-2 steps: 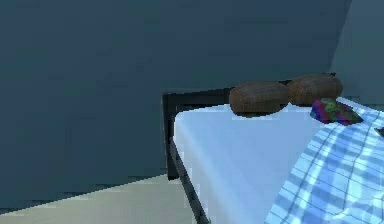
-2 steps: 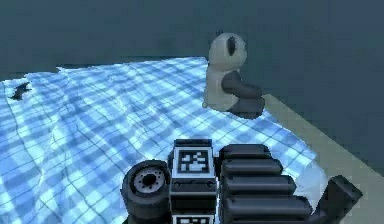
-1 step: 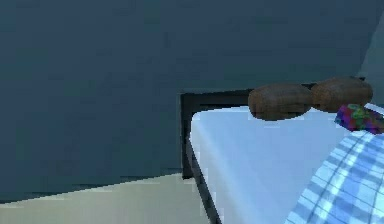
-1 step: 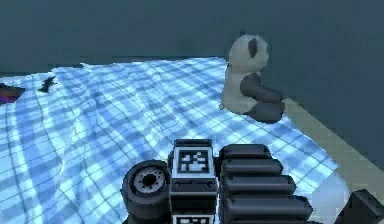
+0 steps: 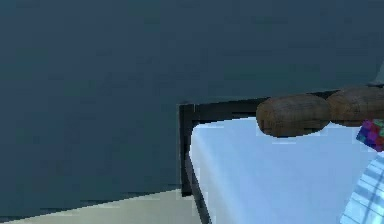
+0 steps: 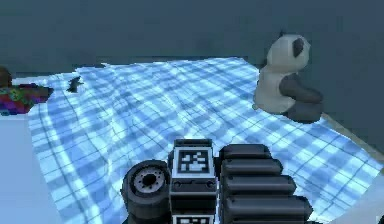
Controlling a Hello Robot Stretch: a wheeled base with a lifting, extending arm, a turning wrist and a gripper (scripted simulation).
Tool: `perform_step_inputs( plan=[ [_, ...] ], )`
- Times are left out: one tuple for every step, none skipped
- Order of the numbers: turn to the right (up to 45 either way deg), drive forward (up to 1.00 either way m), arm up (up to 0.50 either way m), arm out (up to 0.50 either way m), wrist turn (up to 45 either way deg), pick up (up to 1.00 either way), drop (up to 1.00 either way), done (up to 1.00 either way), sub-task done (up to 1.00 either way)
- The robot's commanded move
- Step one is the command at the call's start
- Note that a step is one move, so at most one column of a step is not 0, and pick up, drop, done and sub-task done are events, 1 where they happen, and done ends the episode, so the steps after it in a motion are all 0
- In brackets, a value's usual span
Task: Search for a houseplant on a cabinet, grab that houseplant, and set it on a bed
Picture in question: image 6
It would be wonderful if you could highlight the multicoloured patchwork cushion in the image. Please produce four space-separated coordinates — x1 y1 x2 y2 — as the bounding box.
0 65 55 117

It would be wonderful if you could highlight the blue checked bed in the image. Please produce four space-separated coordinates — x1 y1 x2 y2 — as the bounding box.
0 56 384 224

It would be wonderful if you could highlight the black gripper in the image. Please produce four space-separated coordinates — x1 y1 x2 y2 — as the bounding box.
120 159 172 224

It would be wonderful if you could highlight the small dark object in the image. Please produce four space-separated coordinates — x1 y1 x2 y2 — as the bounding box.
65 76 84 94

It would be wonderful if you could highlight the black and white panda toy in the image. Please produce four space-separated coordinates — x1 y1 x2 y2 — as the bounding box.
252 31 324 125

